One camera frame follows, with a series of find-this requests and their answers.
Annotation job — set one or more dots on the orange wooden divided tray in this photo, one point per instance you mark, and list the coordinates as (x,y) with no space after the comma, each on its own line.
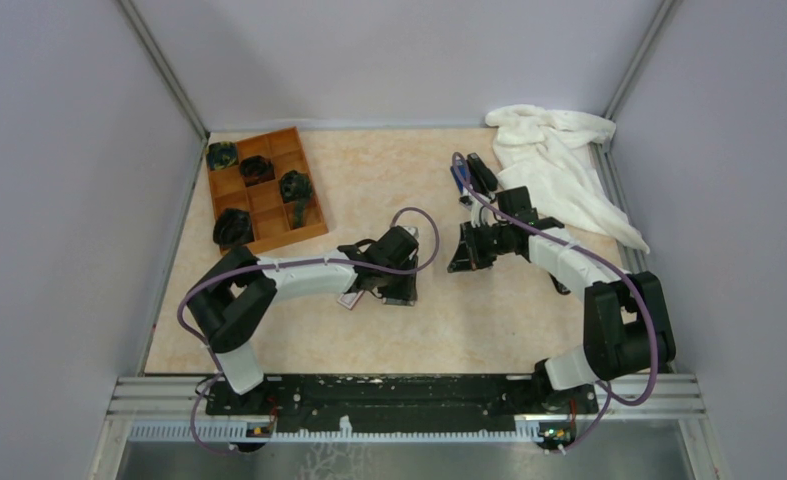
(275,223)

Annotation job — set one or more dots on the blue stapler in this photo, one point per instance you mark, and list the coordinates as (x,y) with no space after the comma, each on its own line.
(462,177)

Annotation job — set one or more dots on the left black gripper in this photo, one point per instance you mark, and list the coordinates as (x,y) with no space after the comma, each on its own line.
(406,290)

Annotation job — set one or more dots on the aluminium frame rail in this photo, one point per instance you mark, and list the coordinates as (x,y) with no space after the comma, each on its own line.
(166,408)

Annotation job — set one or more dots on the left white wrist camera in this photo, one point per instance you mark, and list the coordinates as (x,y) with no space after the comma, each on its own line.
(413,231)

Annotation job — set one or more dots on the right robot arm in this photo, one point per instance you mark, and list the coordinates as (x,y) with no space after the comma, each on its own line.
(626,324)

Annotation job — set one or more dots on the white towel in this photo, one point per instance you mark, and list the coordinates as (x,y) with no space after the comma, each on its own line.
(547,152)

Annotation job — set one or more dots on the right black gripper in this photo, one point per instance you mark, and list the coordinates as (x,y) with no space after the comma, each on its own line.
(468,256)

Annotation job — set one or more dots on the red white staple box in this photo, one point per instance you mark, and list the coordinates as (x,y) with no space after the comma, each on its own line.
(350,299)

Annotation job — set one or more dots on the dark rolled tie front left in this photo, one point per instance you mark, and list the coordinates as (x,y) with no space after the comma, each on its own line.
(221,155)

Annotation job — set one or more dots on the dark rolled tie middle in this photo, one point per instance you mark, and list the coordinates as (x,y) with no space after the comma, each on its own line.
(255,170)

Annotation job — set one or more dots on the black stapler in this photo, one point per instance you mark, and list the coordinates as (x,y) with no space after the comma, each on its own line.
(560,288)
(483,180)

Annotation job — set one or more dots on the dark rolled tie front right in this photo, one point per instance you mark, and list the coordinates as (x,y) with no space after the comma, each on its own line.
(233,227)

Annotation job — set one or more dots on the dark rolled tie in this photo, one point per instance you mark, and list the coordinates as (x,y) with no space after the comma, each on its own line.
(255,170)
(221,155)
(295,186)
(233,227)

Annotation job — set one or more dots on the dark rolled tie back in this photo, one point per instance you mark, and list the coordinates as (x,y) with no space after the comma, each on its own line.
(295,186)

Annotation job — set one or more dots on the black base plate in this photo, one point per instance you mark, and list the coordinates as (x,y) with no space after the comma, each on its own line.
(378,404)

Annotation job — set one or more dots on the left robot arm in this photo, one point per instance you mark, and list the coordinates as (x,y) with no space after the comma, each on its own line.
(230,301)

